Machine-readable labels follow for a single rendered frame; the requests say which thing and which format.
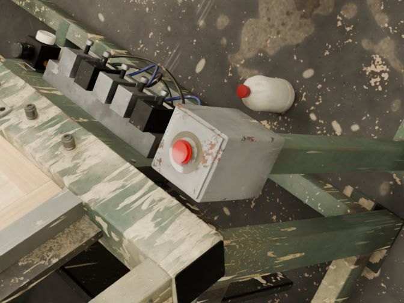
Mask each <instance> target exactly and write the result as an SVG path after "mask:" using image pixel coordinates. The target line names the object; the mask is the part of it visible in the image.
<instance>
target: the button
mask: <svg viewBox="0 0 404 303"><path fill-rule="evenodd" d="M172 157H173V160H174V161H175V163H177V164H179V165H185V164H187V163H188V162H189V161H190V160H191V157H192V147H191V145H190V143H188V142H187V141H186V140H183V139H181V140H178V141H176V142H175V143H174V145H173V147H172Z"/></svg>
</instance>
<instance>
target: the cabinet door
mask: <svg viewBox="0 0 404 303"><path fill-rule="evenodd" d="M60 191H62V189H61V188H60V187H59V186H58V185H57V184H55V183H54V182H53V181H52V180H51V179H50V178H48V176H47V175H45V174H44V173H43V172H42V171H40V170H39V169H38V168H37V167H36V166H35V165H34V164H33V163H32V162H30V161H29V160H28V159H27V158H26V157H24V155H23V154H21V153H20V152H19V151H18V150H17V149H16V148H14V147H13V146H12V145H11V144H10V143H9V142H8V141H7V140H6V139H4V138H3V137H2V136H1V135H0V230H2V229H3V228H5V227H6V226H8V225H9V224H11V223H12V222H14V221H15V220H17V219H19V218H20V217H21V216H23V215H25V214H26V213H28V212H29V211H31V210H32V209H34V208H36V207H37V206H39V205H40V204H41V203H43V202H45V201H46V200H48V199H50V198H51V197H53V196H54V195H55V194H57V193H59V192H60Z"/></svg>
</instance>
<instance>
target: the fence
mask: <svg viewBox="0 0 404 303"><path fill-rule="evenodd" d="M83 216H85V211H84V207H83V204H82V201H81V200H80V199H79V198H78V197H77V196H76V195H75V194H74V193H72V192H71V191H70V190H69V189H67V188H65V189H63V190H62V191H60V192H59V193H57V194H55V195H54V196H53V197H51V198H50V199H48V200H46V201H45V202H43V203H41V204H40V205H39V206H37V207H36V208H34V209H32V210H31V211H29V212H28V213H26V214H25V215H23V216H21V217H20V218H19V219H17V220H15V221H14V222H12V223H11V224H9V225H8V226H6V227H5V228H3V229H2V230H0V273H1V272H2V271H4V270H6V269H7V268H9V267H10V266H11V265H13V264H14V263H16V262H17V261H19V260H20V259H22V258H23V257H25V256H26V255H27V254H29V253H30V252H32V251H33V250H35V249H36V248H38V247H39V246H41V245H42V244H44V243H45V242H47V241H48V240H49V239H51V238H53V237H54V236H56V235H57V234H58V233H60V232H61V231H63V230H64V229H66V228H67V227H69V226H70V225H72V224H73V223H74V222H76V221H77V220H79V219H81V218H82V217H83Z"/></svg>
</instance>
